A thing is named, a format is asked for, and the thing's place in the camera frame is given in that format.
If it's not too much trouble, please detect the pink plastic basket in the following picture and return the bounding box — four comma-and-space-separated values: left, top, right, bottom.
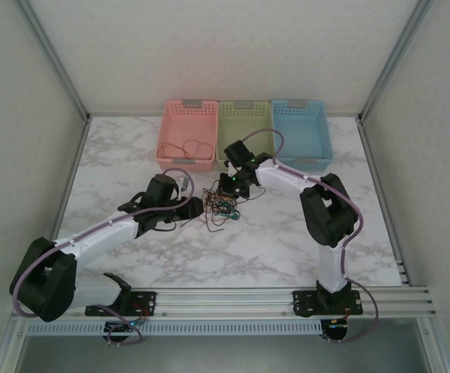
155, 99, 218, 173

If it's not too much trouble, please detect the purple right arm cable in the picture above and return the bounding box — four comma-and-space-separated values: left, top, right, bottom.
239, 127, 379, 345

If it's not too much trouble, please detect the thin black wire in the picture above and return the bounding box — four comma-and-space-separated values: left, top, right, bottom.
177, 217, 225, 234
200, 188, 245, 234

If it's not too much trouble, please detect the blue plastic basket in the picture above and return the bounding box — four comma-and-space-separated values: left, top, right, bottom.
270, 98, 334, 172

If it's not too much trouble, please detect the thin orange wire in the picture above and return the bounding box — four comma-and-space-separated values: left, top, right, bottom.
204, 193, 237, 225

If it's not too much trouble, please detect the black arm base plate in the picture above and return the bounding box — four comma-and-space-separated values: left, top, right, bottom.
292, 289, 365, 318
84, 291, 158, 318

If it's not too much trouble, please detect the white slotted cable duct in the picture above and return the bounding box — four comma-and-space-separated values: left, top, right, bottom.
26, 319, 325, 336

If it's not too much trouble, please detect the green plastic basket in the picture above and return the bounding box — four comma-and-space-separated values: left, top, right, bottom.
215, 99, 277, 173

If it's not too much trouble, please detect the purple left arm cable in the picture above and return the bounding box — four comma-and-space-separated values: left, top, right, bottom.
9, 166, 195, 347

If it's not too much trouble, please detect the thin red wire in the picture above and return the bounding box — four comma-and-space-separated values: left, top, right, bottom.
158, 138, 215, 161

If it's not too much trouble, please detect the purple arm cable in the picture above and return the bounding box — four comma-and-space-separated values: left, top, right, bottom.
9, 166, 195, 347
239, 127, 379, 345

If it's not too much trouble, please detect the aluminium frame post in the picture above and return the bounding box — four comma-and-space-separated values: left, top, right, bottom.
14, 0, 92, 124
357, 0, 438, 124

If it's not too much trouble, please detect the black control board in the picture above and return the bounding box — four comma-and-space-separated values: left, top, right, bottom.
319, 317, 351, 343
103, 318, 148, 336

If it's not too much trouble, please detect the aluminium side rail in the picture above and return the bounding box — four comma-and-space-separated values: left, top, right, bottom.
37, 116, 93, 289
357, 120, 411, 288

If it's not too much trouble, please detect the aluminium mounting rail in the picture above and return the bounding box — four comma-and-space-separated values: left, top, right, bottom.
10, 286, 438, 322

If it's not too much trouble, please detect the thin teal wire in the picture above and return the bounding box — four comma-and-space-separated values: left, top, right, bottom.
216, 200, 241, 218

